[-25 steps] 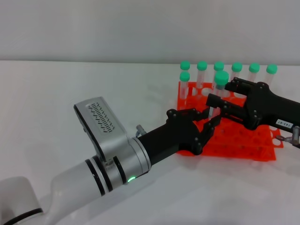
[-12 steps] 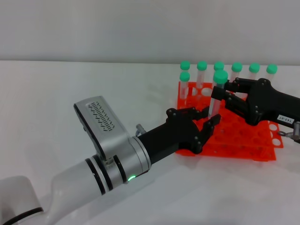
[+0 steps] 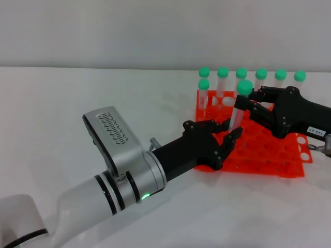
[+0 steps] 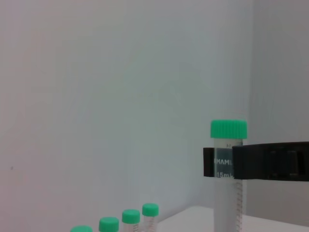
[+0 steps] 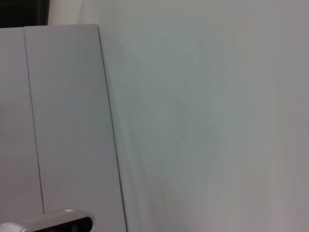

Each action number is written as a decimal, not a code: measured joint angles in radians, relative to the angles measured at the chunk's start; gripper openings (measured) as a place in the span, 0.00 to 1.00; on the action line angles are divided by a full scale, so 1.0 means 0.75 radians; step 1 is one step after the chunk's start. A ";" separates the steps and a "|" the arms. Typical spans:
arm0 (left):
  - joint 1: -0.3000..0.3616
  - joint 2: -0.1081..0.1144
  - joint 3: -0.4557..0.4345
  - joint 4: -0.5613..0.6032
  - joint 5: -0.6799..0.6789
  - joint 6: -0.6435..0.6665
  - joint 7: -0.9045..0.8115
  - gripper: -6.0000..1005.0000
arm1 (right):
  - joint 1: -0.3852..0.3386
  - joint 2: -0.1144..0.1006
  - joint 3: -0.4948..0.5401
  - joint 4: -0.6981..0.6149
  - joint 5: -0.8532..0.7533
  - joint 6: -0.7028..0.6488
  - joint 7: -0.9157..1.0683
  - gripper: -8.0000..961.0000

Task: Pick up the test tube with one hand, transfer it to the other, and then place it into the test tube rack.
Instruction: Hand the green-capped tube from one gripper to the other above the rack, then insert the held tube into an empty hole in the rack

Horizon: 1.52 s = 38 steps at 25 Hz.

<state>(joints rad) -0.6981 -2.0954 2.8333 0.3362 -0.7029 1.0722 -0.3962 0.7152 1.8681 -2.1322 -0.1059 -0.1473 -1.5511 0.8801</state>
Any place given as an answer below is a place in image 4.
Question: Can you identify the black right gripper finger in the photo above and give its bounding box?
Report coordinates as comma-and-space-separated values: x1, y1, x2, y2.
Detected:
231, 141, 309, 182
202, 147, 216, 177

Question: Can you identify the clear test tube green cap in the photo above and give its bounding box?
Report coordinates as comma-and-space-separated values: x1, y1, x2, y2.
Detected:
70, 225, 93, 232
141, 203, 160, 232
121, 209, 141, 232
98, 217, 120, 232
210, 119, 248, 232

